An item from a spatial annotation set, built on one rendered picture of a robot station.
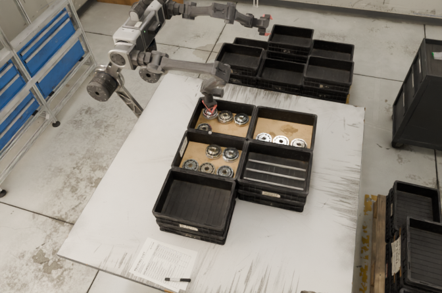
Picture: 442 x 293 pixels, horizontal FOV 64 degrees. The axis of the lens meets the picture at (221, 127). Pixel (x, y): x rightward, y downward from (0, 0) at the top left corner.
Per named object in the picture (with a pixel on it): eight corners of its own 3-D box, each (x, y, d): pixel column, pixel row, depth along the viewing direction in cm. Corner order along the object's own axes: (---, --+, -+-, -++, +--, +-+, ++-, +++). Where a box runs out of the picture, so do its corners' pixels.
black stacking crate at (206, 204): (155, 222, 199) (150, 213, 190) (173, 178, 217) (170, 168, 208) (223, 239, 191) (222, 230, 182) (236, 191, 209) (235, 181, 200)
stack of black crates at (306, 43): (265, 77, 370) (267, 41, 335) (271, 59, 388) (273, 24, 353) (303, 83, 360) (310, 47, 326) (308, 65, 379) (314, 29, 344)
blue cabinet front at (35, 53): (43, 99, 340) (15, 52, 297) (83, 53, 383) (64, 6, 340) (46, 99, 339) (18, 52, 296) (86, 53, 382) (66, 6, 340)
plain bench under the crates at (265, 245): (95, 290, 255) (55, 254, 201) (177, 126, 351) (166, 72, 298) (322, 369, 218) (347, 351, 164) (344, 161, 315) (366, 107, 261)
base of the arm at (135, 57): (138, 60, 200) (133, 43, 191) (151, 62, 198) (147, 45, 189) (131, 70, 195) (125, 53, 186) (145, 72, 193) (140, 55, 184)
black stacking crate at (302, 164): (237, 191, 209) (237, 180, 200) (247, 151, 227) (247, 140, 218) (305, 205, 201) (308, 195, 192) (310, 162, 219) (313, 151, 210)
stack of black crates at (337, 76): (297, 112, 336) (303, 76, 302) (302, 90, 354) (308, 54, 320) (341, 120, 327) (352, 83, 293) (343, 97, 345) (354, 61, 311)
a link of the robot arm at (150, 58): (143, 51, 190) (141, 60, 189) (160, 54, 187) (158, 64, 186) (150, 58, 198) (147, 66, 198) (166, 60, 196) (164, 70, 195)
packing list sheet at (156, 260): (127, 276, 191) (127, 275, 191) (145, 236, 205) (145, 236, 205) (183, 294, 184) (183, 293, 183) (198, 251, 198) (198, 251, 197)
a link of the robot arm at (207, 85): (222, 62, 183) (218, 82, 182) (233, 66, 185) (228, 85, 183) (202, 78, 224) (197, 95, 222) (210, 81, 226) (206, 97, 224)
